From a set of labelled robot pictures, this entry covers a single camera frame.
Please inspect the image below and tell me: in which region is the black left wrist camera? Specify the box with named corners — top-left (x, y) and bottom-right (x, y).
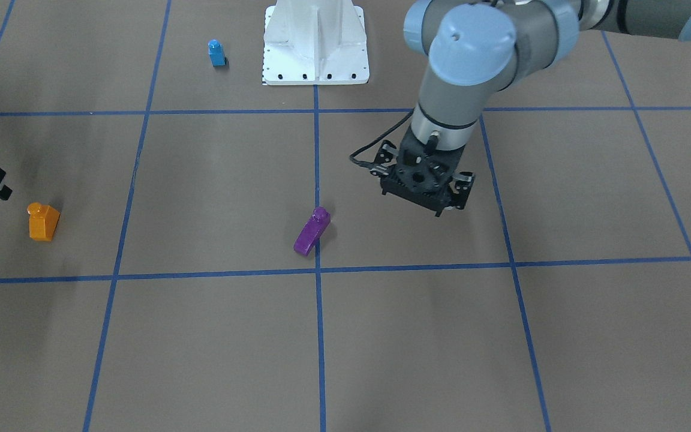
top-left (380, 163), bottom-right (459, 217)

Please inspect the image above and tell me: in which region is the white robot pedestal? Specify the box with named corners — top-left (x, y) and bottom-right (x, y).
top-left (262, 1), bottom-right (370, 86)

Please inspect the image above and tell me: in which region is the small blue block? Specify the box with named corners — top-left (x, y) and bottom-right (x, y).
top-left (208, 39), bottom-right (227, 67)

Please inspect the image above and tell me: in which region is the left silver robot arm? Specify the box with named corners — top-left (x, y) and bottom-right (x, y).
top-left (362, 1), bottom-right (691, 215)

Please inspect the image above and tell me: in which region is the orange trapezoid block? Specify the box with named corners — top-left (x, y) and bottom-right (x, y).
top-left (27, 202), bottom-right (61, 242)

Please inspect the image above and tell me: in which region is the purple trapezoid block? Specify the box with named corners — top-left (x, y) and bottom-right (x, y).
top-left (293, 207), bottom-right (331, 256)

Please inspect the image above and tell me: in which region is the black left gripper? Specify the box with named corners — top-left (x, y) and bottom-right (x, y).
top-left (370, 129), bottom-right (476, 210)

